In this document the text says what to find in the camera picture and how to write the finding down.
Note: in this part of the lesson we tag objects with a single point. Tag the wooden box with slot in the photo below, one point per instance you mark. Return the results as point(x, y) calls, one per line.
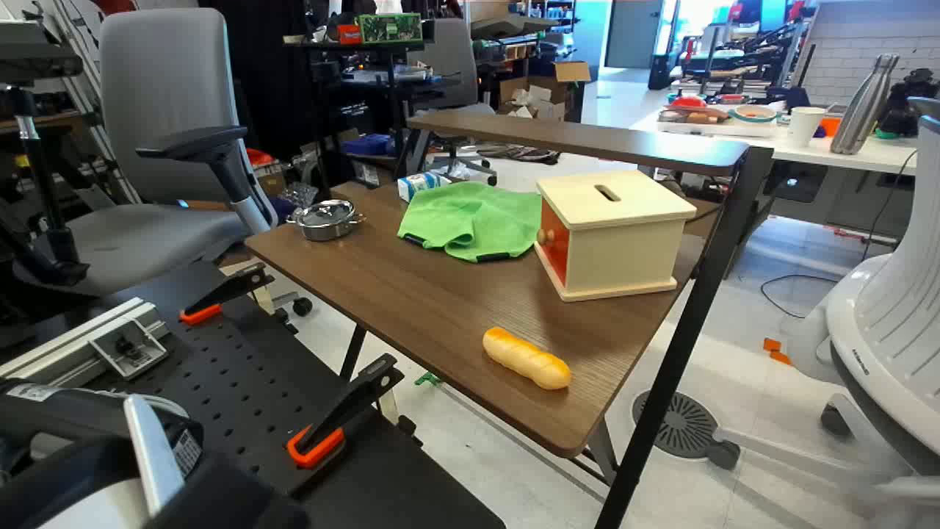
point(612, 244)

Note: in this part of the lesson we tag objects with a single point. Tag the green box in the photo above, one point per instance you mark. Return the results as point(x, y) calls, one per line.
point(388, 28)

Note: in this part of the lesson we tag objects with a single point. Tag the grey office chair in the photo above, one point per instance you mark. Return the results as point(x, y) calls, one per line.
point(164, 90)

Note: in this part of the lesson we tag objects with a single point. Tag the white black robot base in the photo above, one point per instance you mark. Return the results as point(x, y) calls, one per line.
point(98, 471)

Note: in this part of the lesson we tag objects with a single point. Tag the black tripod stand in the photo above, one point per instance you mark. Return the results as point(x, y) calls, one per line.
point(38, 178)

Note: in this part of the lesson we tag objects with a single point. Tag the silver metal bottle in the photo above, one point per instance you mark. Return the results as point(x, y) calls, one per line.
point(867, 103)

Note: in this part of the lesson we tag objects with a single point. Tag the aluminium extrusion rail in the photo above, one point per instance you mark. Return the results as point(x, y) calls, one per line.
point(68, 343)

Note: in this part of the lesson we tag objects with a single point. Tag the orange floor marker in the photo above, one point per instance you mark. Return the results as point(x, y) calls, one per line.
point(777, 352)

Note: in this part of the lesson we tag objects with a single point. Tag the white table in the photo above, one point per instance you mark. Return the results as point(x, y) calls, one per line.
point(852, 153)

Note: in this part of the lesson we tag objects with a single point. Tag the round black floor drain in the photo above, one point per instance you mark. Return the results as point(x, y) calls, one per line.
point(684, 429)

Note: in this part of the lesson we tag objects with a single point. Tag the small grey metal bracket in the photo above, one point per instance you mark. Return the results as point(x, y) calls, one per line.
point(128, 349)

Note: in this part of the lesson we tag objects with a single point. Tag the yellow toy bread roll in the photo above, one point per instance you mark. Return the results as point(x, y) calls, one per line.
point(527, 356)

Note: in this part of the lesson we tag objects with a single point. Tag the white blue can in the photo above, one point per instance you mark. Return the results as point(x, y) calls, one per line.
point(421, 183)

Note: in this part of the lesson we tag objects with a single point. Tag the black perforated mounting board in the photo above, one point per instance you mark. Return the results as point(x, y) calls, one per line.
point(244, 384)

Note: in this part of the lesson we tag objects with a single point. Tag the green cloth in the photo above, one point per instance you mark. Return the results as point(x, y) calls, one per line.
point(471, 221)

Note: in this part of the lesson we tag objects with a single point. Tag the plate with red food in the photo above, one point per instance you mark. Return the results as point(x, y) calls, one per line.
point(695, 111)

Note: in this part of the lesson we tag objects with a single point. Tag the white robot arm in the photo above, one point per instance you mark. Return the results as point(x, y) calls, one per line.
point(881, 324)

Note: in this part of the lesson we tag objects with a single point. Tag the white plate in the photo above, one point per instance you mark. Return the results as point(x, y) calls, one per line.
point(758, 112)

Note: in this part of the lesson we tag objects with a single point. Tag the black metal table frame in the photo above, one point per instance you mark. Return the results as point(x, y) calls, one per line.
point(684, 332)

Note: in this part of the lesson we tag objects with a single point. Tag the black equipment pile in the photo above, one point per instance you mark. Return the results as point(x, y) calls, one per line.
point(906, 97)

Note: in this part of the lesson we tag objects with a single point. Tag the cardboard box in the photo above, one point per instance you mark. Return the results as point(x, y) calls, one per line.
point(570, 72)

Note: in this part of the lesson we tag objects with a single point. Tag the dark wooden shelf board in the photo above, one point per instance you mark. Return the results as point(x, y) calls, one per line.
point(587, 136)

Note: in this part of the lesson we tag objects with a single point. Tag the grey chair with high back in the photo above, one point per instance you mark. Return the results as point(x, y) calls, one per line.
point(451, 59)

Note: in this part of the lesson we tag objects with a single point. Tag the black shelf rack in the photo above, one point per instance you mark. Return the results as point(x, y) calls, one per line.
point(392, 90)

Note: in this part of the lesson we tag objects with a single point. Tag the small silver metal pot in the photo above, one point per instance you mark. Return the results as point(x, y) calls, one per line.
point(327, 234)

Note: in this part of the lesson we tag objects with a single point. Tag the white cup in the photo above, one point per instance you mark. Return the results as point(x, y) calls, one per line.
point(805, 124)

